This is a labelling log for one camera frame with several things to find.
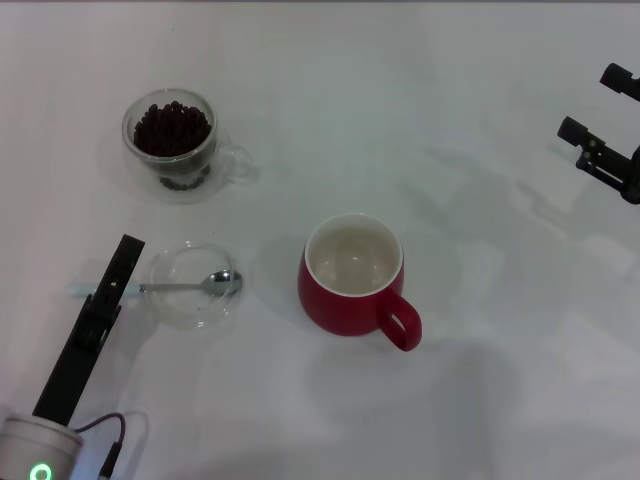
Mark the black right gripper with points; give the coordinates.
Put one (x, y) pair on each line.
(634, 175)

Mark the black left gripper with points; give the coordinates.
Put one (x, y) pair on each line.
(70, 385)

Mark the clear glass saucer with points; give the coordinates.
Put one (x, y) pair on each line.
(190, 310)

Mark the red ceramic mug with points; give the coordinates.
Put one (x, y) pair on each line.
(340, 310)

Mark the pile of coffee beans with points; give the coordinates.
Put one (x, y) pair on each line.
(170, 132)

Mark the clear double-wall glass cup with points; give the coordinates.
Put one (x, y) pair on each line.
(142, 172)

